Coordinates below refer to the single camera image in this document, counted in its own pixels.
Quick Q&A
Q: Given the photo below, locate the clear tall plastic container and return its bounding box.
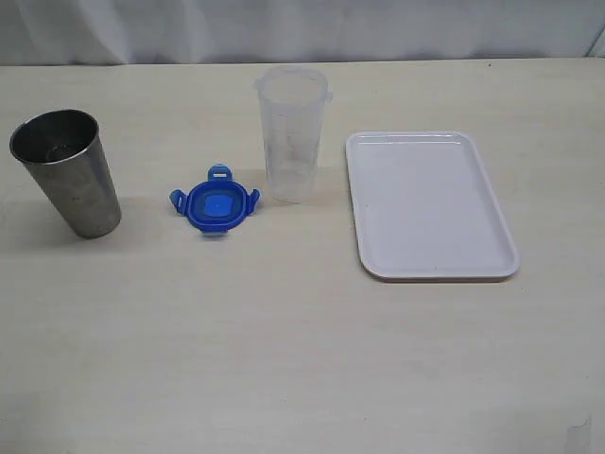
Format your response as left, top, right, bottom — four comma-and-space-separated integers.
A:
255, 65, 332, 203

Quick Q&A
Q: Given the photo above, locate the blue snap-lock lid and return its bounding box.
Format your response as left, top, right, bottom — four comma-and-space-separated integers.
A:
169, 164, 261, 236

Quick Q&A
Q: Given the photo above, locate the white rectangular plastic tray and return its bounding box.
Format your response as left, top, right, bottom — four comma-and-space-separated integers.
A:
345, 131, 520, 281

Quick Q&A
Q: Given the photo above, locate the stainless steel cup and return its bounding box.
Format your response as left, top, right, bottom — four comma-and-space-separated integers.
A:
9, 109, 122, 238

